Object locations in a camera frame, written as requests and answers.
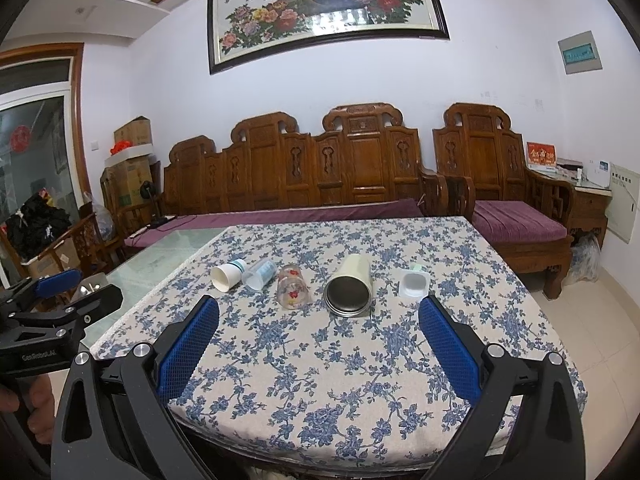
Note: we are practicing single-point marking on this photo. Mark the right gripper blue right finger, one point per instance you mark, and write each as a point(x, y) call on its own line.
point(482, 374)

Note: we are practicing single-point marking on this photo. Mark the grey wall electrical panel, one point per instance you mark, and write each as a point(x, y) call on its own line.
point(579, 53)

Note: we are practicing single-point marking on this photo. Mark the blue floral tablecloth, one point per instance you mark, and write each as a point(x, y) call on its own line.
point(311, 389)

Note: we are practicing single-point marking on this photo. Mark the small black desk fan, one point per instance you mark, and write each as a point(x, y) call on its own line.
point(149, 193)

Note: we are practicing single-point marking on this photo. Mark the cream steel tumbler cup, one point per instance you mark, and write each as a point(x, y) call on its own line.
point(349, 291)

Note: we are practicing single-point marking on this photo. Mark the wooden side table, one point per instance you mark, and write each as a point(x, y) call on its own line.
point(579, 206)

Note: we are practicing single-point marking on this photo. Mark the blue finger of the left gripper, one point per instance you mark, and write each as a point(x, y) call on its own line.
point(92, 303)
point(57, 284)

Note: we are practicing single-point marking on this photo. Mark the carved wooden armchair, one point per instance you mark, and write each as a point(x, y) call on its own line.
point(482, 158)

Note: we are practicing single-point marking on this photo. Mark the glass balcony door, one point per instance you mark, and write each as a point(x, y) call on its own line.
point(44, 178)

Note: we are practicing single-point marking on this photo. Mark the flower-printed drinking glass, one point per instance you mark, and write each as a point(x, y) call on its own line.
point(292, 289)

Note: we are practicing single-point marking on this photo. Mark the framed peacock flower painting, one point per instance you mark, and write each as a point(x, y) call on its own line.
point(240, 31)

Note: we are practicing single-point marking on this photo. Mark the clear plastic blue-label cup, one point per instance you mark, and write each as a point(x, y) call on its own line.
point(259, 275)

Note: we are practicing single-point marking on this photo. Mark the purple armchair cushion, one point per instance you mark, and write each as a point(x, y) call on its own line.
point(514, 222)

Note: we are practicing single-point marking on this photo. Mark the white wall cabinet door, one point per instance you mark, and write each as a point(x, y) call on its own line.
point(623, 208)

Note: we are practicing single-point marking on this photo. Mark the large cardboard box stack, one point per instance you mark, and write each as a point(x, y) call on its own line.
point(123, 176)

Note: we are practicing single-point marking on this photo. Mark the wooden chair at left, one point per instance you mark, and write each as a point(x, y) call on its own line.
point(82, 247)

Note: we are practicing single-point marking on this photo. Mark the person's left hand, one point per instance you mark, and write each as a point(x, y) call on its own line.
point(41, 421)

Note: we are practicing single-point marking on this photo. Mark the white green yogurt cup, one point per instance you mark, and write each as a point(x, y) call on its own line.
point(414, 283)

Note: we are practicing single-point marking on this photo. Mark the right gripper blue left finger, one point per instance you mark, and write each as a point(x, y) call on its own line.
point(143, 440)

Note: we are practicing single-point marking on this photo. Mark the white paper cup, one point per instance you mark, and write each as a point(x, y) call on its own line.
point(228, 275)

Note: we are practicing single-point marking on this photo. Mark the white device on side table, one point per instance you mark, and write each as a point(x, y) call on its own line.
point(598, 172)

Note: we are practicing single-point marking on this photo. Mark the red gift box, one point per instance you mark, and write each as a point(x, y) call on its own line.
point(540, 156)

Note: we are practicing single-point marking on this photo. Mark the plastic bag under table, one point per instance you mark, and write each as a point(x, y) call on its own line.
point(585, 265)

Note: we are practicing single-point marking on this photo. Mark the top cardboard box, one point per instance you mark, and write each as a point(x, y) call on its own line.
point(137, 132)

